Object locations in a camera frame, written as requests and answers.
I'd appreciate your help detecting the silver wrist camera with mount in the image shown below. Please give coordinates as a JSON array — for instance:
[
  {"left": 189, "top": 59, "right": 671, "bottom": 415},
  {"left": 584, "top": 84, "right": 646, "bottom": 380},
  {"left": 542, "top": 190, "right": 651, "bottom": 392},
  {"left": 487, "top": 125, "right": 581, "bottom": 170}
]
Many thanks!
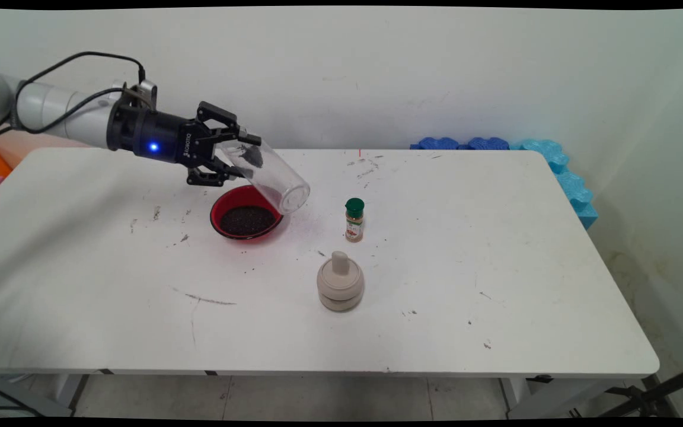
[{"left": 122, "top": 79, "right": 158, "bottom": 110}]

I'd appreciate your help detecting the black cable under table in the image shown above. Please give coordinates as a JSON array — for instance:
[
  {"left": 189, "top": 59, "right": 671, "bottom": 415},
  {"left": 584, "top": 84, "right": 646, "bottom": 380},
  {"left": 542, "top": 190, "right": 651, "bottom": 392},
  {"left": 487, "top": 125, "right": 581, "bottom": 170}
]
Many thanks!
[{"left": 0, "top": 380, "right": 40, "bottom": 416}]

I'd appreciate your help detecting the clear plastic jar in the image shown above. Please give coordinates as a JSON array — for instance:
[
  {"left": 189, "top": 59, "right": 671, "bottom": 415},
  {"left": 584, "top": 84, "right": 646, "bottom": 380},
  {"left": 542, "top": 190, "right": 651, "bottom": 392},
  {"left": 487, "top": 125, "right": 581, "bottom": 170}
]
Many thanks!
[{"left": 218, "top": 133, "right": 311, "bottom": 215}]

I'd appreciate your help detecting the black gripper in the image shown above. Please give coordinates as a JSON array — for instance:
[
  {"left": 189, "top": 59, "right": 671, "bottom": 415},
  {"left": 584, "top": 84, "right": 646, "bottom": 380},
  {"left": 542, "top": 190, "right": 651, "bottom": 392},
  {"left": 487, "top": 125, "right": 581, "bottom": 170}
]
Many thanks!
[{"left": 106, "top": 98, "right": 263, "bottom": 188}]

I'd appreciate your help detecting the red plastic bowl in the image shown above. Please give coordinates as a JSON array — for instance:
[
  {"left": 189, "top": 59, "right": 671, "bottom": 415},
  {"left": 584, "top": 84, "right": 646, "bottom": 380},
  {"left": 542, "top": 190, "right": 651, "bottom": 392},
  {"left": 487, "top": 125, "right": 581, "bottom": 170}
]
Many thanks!
[{"left": 210, "top": 184, "right": 285, "bottom": 241}]

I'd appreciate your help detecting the light blue foam mat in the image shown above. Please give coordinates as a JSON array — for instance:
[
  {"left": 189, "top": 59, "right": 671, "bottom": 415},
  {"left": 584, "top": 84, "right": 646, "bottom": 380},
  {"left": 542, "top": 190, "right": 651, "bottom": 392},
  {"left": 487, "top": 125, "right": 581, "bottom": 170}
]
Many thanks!
[{"left": 509, "top": 139, "right": 598, "bottom": 230}]

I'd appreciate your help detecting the black tripod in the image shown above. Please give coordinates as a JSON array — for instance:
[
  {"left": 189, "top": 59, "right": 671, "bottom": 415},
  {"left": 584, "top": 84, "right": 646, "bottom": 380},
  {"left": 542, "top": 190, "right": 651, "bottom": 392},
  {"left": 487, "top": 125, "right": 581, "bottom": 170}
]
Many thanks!
[{"left": 567, "top": 360, "right": 683, "bottom": 419}]

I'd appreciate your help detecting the white table leg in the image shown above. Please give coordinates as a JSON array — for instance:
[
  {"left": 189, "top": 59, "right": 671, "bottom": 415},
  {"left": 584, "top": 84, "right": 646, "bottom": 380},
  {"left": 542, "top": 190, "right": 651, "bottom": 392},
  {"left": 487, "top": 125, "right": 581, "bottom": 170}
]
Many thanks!
[{"left": 51, "top": 374, "right": 92, "bottom": 418}]

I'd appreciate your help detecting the spice bottle green cap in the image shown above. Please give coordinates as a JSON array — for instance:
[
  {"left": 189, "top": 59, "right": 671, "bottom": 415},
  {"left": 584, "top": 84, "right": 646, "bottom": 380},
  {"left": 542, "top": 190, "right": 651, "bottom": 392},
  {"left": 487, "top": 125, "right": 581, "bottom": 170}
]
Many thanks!
[{"left": 344, "top": 197, "right": 366, "bottom": 243}]

